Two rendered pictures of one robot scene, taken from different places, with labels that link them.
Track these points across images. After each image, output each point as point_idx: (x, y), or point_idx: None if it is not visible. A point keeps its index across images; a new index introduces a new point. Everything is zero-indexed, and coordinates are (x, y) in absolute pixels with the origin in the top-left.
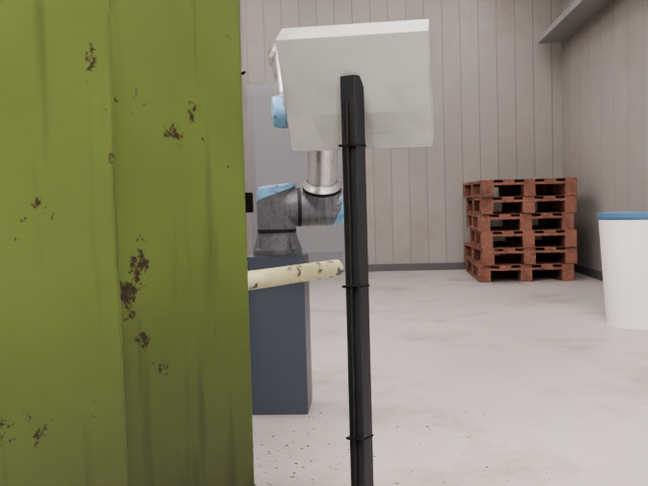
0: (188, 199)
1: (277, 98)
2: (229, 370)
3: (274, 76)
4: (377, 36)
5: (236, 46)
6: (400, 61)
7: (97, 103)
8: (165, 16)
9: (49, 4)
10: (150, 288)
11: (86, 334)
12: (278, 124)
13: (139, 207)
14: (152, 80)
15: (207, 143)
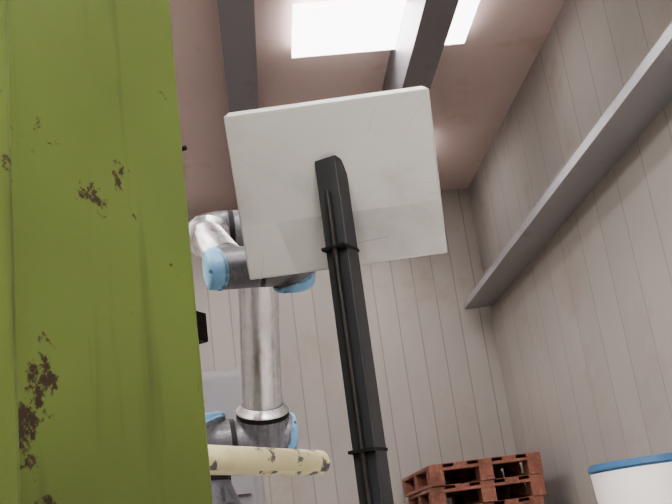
0: (116, 296)
1: (212, 249)
2: None
3: (199, 244)
4: (362, 101)
5: (174, 110)
6: (395, 133)
7: None
8: (78, 40)
9: None
10: (61, 423)
11: None
12: (215, 283)
13: (42, 289)
14: (62, 115)
15: (141, 224)
